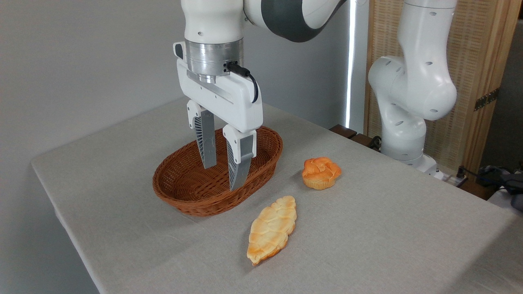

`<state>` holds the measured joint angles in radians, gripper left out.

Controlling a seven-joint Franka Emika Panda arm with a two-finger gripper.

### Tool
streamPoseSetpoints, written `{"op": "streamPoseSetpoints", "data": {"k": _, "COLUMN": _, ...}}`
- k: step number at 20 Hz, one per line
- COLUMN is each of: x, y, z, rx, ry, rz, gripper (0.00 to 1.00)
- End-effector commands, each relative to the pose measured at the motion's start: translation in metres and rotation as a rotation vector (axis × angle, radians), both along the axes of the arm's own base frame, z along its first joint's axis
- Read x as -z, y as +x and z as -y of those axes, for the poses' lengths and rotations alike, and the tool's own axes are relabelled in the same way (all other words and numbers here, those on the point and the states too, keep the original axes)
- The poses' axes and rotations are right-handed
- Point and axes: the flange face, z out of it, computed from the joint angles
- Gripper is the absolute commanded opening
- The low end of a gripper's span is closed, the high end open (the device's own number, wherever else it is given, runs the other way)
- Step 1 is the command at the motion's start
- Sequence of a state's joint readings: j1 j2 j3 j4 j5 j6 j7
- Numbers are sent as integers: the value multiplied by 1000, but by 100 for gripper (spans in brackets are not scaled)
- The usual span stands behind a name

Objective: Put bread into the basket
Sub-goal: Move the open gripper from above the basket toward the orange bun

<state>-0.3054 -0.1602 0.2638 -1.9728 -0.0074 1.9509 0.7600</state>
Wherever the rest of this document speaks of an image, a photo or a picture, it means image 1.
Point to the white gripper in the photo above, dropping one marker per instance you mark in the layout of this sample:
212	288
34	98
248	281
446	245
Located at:
229	102

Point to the orange muffin-shaped bread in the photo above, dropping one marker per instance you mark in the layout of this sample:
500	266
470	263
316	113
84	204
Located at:
320	173

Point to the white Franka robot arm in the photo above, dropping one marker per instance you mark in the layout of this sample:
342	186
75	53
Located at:
412	85

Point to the brown wicker oval basket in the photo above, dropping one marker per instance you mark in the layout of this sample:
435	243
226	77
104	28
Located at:
184	196

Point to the long braided golden bread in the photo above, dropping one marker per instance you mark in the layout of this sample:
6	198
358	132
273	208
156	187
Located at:
271	228

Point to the dark brown wooden block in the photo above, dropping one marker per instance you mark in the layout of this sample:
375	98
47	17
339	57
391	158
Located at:
342	130
363	140

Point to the grey tablecloth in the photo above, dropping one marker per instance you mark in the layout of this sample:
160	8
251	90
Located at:
367	245

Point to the metal hinge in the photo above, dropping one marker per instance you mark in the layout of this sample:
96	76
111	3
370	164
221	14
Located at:
486	99

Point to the bamboo and wood screen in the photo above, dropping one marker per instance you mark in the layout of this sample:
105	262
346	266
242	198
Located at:
478	49

